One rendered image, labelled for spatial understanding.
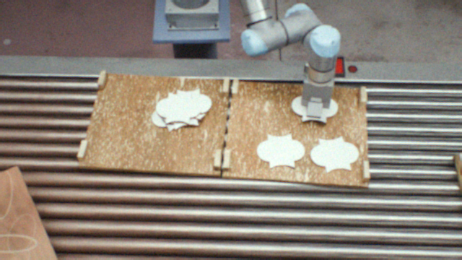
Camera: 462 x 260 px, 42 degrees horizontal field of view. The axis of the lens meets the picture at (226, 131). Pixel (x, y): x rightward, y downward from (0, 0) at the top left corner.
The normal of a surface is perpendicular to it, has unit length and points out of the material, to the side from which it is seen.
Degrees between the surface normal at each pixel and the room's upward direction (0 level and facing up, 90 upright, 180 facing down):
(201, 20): 90
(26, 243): 0
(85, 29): 0
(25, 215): 0
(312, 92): 90
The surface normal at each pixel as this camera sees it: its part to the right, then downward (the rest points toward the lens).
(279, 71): -0.02, -0.58
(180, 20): 0.01, 0.82
